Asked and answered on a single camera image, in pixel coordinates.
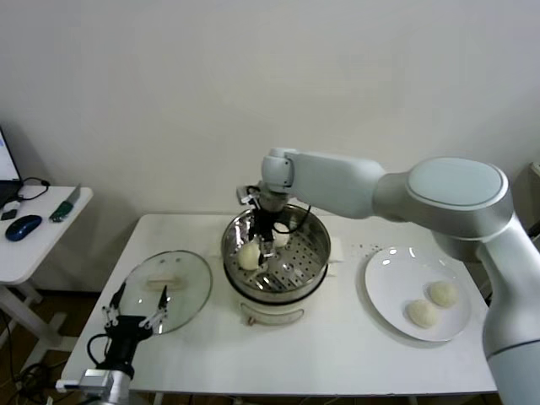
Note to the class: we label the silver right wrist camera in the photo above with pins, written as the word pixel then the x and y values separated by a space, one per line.
pixel 246 194

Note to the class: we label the small black flat item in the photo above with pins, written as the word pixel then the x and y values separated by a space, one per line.
pixel 7 217

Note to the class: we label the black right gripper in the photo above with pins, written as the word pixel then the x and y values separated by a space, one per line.
pixel 266 223

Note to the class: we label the small white adapter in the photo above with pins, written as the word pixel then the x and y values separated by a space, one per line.
pixel 12 207

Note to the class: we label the black laptop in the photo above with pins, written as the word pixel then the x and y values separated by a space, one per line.
pixel 6 160

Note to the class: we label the stainless steel steamer basket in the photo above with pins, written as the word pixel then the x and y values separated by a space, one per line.
pixel 304 261

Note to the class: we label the white side table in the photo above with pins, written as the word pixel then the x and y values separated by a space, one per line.
pixel 38 253

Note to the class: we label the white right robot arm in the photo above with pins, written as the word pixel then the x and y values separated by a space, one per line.
pixel 337 181

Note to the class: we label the blue computer mouse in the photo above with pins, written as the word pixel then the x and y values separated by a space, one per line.
pixel 23 228

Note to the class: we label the white round plate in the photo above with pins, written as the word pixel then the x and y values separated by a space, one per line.
pixel 392 278

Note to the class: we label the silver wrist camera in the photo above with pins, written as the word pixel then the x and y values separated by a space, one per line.
pixel 246 194
pixel 97 378

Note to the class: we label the white cabinet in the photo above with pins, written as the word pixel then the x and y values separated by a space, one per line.
pixel 535 198

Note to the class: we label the round glass pot lid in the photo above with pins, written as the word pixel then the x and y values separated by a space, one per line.
pixel 190 287

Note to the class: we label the white steamed baozi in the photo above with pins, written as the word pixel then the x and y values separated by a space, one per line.
pixel 443 294
pixel 248 257
pixel 282 239
pixel 422 313

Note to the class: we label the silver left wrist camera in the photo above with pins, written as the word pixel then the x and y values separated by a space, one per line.
pixel 97 378

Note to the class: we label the white electric cooking pot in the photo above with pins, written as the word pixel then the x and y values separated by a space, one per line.
pixel 270 314

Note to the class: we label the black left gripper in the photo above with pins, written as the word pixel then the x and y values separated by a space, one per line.
pixel 124 337

